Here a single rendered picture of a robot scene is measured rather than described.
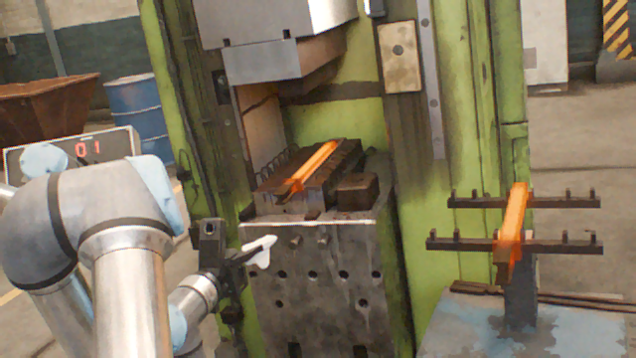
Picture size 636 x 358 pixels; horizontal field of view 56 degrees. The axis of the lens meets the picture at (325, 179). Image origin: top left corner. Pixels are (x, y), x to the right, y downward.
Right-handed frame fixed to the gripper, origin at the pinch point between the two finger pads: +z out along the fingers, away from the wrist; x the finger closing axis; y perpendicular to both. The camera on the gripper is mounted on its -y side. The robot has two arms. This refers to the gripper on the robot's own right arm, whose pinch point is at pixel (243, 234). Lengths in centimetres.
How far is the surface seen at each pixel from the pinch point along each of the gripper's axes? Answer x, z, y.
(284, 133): -18, 74, -2
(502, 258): 54, -13, 0
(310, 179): 3.1, 35.5, 0.8
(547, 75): 76, 555, 81
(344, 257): 12.7, 24.6, 18.3
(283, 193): 1.4, 20.9, -1.1
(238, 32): -7, 31, -40
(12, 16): -696, 669, -75
